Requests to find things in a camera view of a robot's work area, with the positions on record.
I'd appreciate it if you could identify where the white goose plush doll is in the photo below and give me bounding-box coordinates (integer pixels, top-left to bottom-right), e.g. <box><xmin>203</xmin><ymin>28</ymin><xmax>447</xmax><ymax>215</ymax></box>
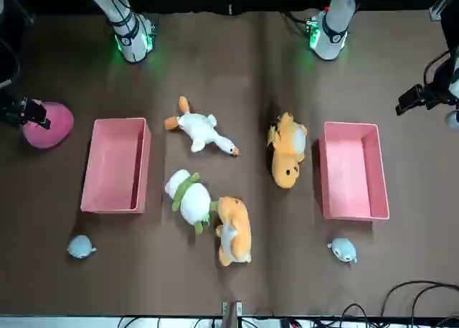
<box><xmin>164</xmin><ymin>96</ymin><xmax>241</xmax><ymax>159</ymax></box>

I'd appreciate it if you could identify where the yellow plush doll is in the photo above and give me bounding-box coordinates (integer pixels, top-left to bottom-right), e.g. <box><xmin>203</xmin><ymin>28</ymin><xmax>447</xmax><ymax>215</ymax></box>
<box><xmin>267</xmin><ymin>111</ymin><xmax>309</xmax><ymax>189</ymax></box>
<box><xmin>214</xmin><ymin>195</ymin><xmax>252</xmax><ymax>267</ymax></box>

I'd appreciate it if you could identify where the white duck doll green scarf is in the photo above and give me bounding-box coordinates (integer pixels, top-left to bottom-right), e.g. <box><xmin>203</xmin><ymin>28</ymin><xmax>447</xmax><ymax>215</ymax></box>
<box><xmin>164</xmin><ymin>169</ymin><xmax>220</xmax><ymax>237</ymax></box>

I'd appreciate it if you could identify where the pink plastic box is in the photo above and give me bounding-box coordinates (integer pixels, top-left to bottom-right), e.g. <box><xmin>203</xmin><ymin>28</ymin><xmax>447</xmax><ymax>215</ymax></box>
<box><xmin>318</xmin><ymin>121</ymin><xmax>391</xmax><ymax>221</ymax></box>
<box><xmin>80</xmin><ymin>117</ymin><xmax>152</xmax><ymax>214</ymax></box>

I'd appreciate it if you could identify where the small grey-blue plush doll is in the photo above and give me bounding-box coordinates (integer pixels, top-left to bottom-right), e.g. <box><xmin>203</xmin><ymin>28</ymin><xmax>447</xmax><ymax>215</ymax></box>
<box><xmin>326</xmin><ymin>237</ymin><xmax>359</xmax><ymax>263</ymax></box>
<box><xmin>67</xmin><ymin>234</ymin><xmax>98</xmax><ymax>260</ymax></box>

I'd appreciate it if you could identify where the pink plush doll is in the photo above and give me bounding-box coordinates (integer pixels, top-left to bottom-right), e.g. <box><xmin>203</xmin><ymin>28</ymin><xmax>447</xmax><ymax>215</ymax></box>
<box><xmin>22</xmin><ymin>100</ymin><xmax>75</xmax><ymax>150</ymax></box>

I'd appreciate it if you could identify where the white desk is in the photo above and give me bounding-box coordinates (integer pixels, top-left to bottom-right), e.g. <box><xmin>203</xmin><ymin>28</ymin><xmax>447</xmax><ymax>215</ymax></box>
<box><xmin>0</xmin><ymin>316</ymin><xmax>459</xmax><ymax>328</ymax></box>

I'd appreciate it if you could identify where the aluminium profile bar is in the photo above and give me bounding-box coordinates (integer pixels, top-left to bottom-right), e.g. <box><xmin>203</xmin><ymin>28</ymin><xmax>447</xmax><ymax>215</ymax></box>
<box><xmin>429</xmin><ymin>0</ymin><xmax>459</xmax><ymax>22</ymax></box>

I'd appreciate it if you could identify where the aluminium profile post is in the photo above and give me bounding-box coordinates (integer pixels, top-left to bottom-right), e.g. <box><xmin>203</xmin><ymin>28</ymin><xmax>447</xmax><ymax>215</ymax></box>
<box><xmin>221</xmin><ymin>300</ymin><xmax>243</xmax><ymax>328</ymax></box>

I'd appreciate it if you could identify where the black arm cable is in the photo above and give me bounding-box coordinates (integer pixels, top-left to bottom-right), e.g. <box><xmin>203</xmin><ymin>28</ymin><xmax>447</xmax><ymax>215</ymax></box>
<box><xmin>103</xmin><ymin>0</ymin><xmax>153</xmax><ymax>42</ymax></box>

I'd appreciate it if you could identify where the black camera on stand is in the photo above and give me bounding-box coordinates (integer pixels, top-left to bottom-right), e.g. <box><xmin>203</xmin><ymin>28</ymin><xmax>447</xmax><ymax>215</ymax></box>
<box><xmin>396</xmin><ymin>46</ymin><xmax>459</xmax><ymax>130</ymax></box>
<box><xmin>0</xmin><ymin>87</ymin><xmax>51</xmax><ymax>130</ymax></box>

